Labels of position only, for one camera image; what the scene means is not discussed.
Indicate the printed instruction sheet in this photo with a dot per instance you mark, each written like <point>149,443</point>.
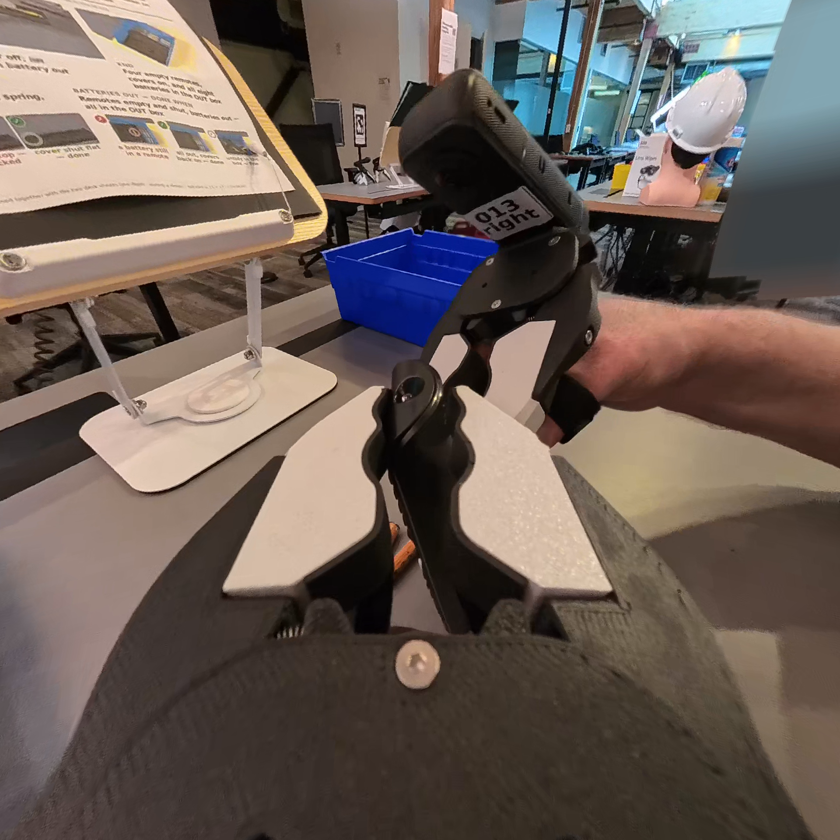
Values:
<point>98,98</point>

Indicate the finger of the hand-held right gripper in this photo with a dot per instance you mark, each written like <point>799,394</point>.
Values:
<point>449,354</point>
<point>518,361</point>

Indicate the pink mannequin head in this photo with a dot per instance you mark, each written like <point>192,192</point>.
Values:
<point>669,190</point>

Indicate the white paper notice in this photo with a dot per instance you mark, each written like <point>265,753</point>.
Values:
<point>447,39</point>

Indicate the wooden top table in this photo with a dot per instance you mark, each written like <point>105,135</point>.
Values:
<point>623,207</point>

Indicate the white product box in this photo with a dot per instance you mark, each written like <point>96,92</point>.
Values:
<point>643,170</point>

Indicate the grey desk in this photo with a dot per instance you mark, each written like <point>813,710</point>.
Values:
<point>98,544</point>

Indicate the black office chair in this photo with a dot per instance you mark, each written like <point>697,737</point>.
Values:
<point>315,157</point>

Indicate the black remote control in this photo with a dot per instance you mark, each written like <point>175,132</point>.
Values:
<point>420,459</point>

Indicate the person's right forearm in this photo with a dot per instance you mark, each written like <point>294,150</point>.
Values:
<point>754,367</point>

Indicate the orange AAA battery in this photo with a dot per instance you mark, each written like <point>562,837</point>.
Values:
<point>403,558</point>
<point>394,533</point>

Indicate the black table leg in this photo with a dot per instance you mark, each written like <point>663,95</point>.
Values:
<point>161,312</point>

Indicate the person's right hand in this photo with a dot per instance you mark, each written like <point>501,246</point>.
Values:
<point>623,354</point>

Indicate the white hard hat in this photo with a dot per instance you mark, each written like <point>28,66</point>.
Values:
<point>709,105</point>

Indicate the blue plastic bin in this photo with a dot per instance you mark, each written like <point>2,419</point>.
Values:
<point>380,295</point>

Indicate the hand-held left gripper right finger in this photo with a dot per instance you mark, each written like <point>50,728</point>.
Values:
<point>525,512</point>

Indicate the yellow box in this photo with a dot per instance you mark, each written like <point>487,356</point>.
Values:
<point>620,180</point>

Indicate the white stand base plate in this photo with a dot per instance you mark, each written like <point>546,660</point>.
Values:
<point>275,387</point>

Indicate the wooden book stand board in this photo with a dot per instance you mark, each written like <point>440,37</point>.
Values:
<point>308,216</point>

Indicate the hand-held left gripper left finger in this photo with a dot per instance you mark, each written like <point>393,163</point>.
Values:
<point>308,518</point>

